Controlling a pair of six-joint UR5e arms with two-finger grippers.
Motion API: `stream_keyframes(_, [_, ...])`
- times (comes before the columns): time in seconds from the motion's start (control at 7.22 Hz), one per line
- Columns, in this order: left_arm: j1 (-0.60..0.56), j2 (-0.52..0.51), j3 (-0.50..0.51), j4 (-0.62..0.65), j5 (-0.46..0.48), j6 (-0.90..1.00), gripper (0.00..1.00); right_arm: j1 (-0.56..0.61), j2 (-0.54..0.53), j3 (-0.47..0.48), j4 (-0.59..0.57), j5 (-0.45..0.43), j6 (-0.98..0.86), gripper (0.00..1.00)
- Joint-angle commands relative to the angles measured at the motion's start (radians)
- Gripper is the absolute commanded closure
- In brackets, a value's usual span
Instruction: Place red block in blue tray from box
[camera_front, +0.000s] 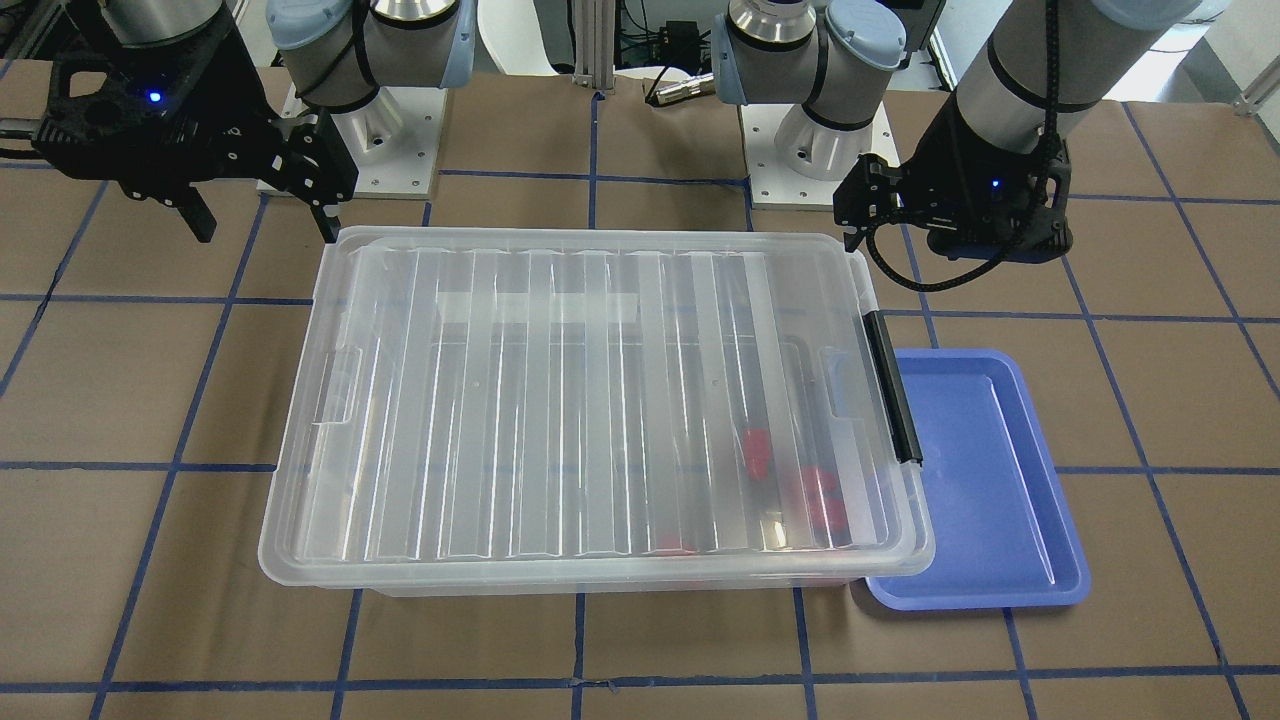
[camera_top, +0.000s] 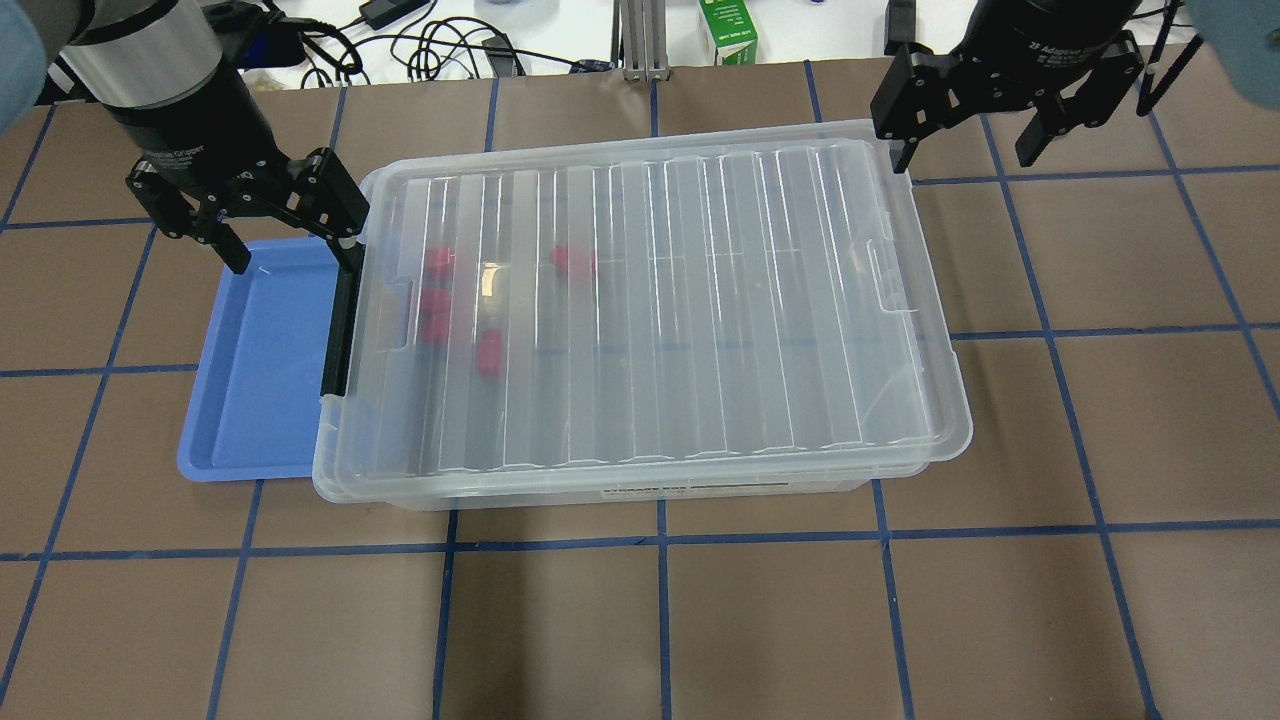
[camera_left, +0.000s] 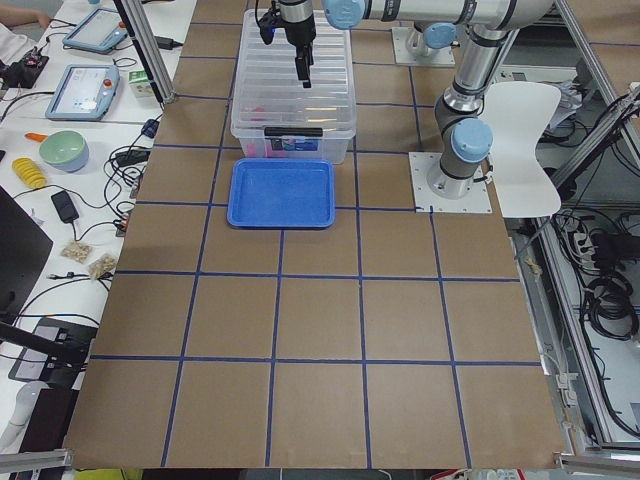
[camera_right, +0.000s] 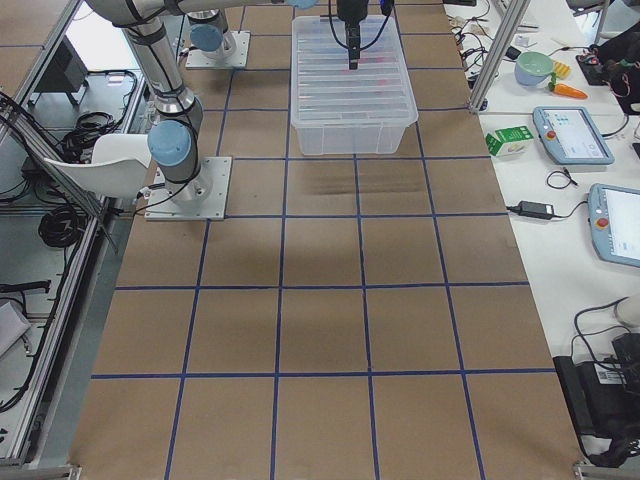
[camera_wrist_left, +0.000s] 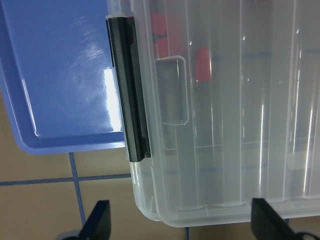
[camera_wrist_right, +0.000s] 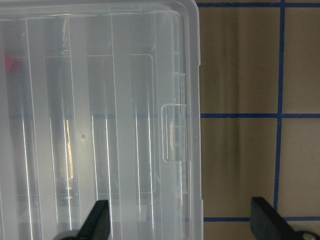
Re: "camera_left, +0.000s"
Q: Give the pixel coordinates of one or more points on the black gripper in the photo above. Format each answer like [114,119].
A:
[298,31]

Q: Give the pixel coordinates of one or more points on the clear plastic box lid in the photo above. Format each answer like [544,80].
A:
[268,93]

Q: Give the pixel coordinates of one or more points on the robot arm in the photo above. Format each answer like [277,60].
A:
[426,38]
[490,25]

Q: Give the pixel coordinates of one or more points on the clear plastic storage box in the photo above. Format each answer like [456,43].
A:
[333,150]

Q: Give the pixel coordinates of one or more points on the blue plastic tray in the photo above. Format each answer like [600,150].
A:
[282,194]

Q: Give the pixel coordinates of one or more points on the green white carton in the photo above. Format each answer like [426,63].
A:
[139,84]

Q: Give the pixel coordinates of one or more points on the teach pendant tablet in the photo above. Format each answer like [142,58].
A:
[100,32]
[84,93]

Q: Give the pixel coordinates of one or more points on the white chair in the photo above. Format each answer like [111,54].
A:
[517,113]

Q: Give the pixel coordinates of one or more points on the green bowl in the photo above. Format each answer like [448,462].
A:
[65,150]

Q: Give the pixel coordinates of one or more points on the black power adapter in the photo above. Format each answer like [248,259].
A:
[64,207]

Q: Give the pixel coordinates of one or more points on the snack bag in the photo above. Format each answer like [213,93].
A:
[102,266]
[77,251]

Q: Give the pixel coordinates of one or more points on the yellow toy stack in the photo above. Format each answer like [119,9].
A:
[29,173]

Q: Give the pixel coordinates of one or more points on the black monitor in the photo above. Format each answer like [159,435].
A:
[25,249]

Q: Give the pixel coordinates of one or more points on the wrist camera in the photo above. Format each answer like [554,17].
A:
[267,25]

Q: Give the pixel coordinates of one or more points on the black box latch handle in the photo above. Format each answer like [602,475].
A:
[308,132]

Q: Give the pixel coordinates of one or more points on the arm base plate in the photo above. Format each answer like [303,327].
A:
[434,192]
[443,58]

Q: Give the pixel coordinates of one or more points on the aluminium frame post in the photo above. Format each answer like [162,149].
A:
[139,30]

